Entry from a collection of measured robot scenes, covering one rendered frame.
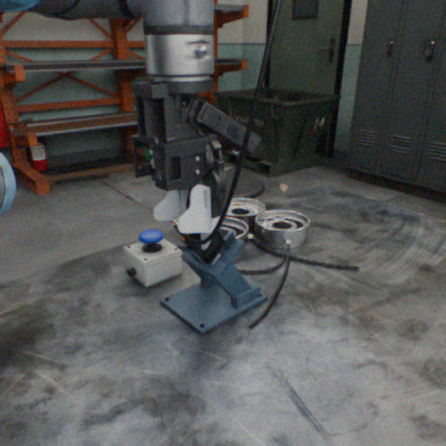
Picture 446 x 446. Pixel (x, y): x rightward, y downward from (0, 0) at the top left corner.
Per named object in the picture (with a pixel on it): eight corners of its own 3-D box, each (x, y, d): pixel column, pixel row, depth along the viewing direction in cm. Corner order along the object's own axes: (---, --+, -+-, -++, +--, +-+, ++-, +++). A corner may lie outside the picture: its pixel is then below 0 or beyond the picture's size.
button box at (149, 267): (160, 258, 76) (159, 233, 74) (182, 273, 71) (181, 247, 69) (119, 272, 71) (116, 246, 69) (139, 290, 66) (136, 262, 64)
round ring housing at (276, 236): (251, 228, 88) (251, 210, 86) (300, 227, 88) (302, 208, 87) (259, 251, 78) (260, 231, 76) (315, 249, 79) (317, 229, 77)
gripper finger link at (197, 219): (173, 259, 53) (164, 188, 50) (209, 245, 57) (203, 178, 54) (188, 266, 51) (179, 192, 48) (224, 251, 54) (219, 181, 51)
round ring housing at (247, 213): (212, 216, 94) (212, 198, 92) (258, 213, 95) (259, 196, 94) (219, 235, 84) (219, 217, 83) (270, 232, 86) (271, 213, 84)
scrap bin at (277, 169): (211, 159, 447) (210, 91, 418) (262, 149, 489) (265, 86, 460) (282, 183, 373) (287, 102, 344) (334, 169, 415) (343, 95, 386)
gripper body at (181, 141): (133, 182, 52) (123, 79, 47) (189, 169, 57) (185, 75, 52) (169, 198, 47) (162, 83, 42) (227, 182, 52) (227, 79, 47)
